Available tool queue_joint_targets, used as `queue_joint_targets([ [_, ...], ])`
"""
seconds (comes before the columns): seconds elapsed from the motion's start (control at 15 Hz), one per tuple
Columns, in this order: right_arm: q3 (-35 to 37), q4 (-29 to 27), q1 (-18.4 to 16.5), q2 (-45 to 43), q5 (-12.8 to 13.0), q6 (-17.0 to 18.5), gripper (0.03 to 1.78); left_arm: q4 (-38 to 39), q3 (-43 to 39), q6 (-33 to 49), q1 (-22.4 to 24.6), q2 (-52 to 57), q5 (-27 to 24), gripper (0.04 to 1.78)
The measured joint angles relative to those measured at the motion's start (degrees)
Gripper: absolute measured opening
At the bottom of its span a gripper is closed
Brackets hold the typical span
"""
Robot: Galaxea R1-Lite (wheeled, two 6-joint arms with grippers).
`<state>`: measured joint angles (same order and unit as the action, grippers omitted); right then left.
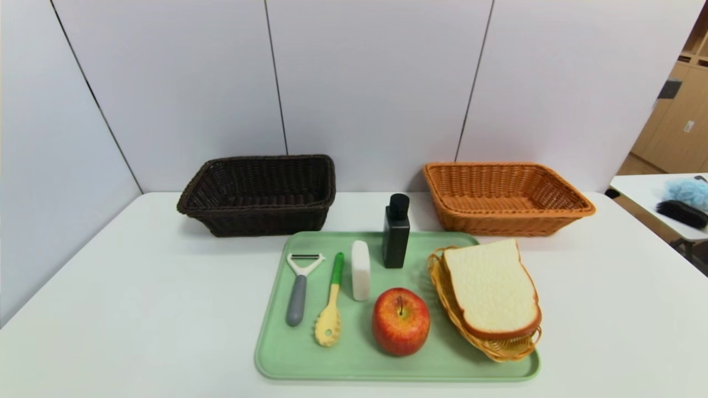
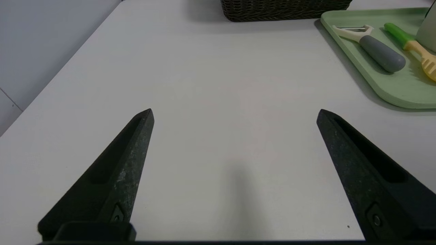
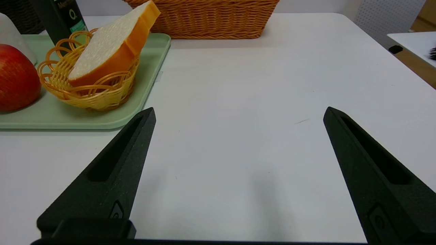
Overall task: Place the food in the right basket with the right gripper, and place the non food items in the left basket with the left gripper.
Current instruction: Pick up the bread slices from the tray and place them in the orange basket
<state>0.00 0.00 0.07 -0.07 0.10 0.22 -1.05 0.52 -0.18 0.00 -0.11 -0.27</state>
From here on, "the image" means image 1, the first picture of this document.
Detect black rectangular bottle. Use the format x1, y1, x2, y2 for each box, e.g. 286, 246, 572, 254
382, 193, 411, 269

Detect white soap bar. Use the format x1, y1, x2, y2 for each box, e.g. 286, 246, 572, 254
352, 240, 371, 302

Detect small yellow wicker bread basket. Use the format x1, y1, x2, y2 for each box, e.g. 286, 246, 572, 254
427, 247, 543, 363

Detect yellow pasta spoon green handle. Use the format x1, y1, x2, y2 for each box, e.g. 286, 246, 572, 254
314, 252, 345, 348

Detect red apple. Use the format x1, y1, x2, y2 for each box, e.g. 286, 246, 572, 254
372, 287, 431, 357

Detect white bread slice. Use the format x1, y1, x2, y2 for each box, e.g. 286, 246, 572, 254
443, 239, 542, 341

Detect dark brown wicker basket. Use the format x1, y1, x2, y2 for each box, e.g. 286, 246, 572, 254
176, 154, 337, 238

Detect orange wicker basket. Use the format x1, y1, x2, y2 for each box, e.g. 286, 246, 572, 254
423, 161, 597, 237

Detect light green plastic tray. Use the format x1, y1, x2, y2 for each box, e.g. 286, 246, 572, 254
254, 231, 542, 383

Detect white side table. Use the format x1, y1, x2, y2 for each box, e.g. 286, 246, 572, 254
610, 173, 708, 244

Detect wooden cabinet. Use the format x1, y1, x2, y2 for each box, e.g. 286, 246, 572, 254
617, 6, 708, 176

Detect black brush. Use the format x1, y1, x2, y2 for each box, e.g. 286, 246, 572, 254
656, 200, 708, 229

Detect blue fluffy cloth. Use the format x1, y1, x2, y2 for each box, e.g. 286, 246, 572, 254
664, 177, 708, 212

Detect white peeler grey handle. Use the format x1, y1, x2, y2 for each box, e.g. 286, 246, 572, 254
285, 253, 326, 327

